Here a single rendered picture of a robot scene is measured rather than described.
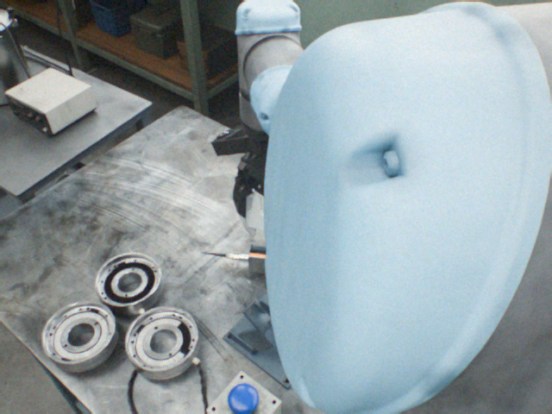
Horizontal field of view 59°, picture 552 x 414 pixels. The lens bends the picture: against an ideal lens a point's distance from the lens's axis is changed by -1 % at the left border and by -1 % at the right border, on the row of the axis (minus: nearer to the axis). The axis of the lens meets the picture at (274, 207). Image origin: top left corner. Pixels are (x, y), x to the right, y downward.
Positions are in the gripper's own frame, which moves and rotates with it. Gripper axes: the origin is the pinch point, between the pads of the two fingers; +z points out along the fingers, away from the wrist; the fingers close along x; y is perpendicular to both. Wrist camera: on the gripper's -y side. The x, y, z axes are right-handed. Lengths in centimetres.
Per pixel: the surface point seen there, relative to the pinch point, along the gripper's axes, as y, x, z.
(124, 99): -76, 21, 16
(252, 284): 3.0, -5.1, 9.4
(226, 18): -151, 128, 42
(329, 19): -89, 132, 27
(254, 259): 1.8, -3.4, 5.5
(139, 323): -2.5, -23.5, 6.9
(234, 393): 17.4, -22.5, 3.6
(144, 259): -12.0, -15.6, 6.1
